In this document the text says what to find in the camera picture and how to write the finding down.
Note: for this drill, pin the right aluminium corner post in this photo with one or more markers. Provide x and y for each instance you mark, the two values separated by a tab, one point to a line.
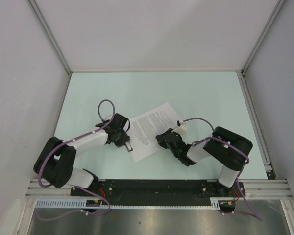
264	34

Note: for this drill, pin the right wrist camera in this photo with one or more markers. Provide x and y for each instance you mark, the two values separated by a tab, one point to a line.
181	127

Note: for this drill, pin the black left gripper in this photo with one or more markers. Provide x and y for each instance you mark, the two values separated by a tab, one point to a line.
125	138

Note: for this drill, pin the left aluminium corner post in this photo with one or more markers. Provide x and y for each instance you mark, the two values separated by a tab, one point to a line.
37	12

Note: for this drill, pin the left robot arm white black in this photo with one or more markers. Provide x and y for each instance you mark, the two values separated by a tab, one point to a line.
55	163

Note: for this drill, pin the grey slotted cable duct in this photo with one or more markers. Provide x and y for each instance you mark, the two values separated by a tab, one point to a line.
91	204

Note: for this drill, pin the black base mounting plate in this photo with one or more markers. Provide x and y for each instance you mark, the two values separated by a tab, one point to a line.
164	193

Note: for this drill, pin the aluminium corner post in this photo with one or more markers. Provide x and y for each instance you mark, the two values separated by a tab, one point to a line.
264	34
37	12

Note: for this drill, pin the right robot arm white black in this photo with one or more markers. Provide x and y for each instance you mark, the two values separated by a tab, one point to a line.
228	148

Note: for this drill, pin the text paper sheet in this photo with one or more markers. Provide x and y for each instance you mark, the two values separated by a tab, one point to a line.
150	124

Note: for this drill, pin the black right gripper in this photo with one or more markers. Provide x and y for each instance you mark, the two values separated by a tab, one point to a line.
160	138

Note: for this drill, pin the aluminium front frame rail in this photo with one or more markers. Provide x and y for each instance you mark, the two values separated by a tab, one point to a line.
255	189

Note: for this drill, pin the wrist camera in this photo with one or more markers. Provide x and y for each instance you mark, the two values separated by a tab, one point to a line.
108	118
181	127

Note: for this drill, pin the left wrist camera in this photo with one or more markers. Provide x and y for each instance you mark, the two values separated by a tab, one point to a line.
108	118

